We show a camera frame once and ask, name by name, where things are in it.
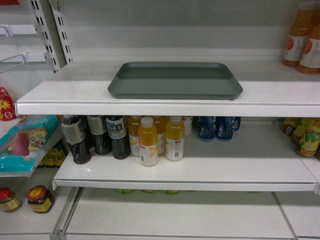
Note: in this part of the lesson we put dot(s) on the grey-green rectangular serving tray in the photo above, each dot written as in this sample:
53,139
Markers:
175,80

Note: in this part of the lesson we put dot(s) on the orange juice bottle back left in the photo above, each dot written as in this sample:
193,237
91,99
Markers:
134,123

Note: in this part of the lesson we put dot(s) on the teal snack bag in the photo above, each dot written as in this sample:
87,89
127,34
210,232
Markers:
26,143

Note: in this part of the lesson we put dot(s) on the orange juice bottle front right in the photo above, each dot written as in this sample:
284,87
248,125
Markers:
175,138

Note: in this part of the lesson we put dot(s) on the white slotted shelf upright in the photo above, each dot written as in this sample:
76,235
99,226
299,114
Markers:
51,29

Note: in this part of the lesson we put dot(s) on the white lower shelf board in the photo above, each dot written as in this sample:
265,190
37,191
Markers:
259,158

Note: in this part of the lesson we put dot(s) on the red-lid sauce jar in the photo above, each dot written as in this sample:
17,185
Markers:
8,200
40,199

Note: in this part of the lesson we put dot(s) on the blue drink bottle right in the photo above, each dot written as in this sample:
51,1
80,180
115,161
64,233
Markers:
225,128

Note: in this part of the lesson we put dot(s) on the orange juice bottle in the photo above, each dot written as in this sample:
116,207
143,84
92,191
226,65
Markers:
134,123
148,142
175,138

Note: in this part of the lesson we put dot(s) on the dark tea bottle left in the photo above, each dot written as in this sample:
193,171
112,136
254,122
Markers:
75,135

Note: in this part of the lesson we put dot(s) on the white upper shelf board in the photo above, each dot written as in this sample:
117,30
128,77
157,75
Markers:
269,89

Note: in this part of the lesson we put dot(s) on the red-lid sauce jar right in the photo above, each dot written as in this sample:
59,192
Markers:
40,199

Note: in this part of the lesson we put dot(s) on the dark tea bottle middle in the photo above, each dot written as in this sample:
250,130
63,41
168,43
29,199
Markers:
98,128

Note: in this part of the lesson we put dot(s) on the dark tea bottle right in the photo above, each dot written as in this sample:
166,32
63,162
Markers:
119,136

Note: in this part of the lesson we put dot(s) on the dark tea bottle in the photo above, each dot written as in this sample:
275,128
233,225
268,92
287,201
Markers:
75,135
119,136
98,128

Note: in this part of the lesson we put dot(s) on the red snack pouch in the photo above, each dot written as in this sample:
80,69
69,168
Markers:
7,109

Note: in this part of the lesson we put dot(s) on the white shelf board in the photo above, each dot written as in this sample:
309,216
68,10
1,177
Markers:
259,158
269,89

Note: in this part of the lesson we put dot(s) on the red-lid sauce jar left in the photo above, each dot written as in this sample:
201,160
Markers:
8,200

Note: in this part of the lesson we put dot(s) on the yellow lemon tea bottle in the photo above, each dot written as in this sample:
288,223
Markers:
309,142

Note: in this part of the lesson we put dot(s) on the orange juice bottle front left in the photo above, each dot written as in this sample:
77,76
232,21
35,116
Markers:
148,142

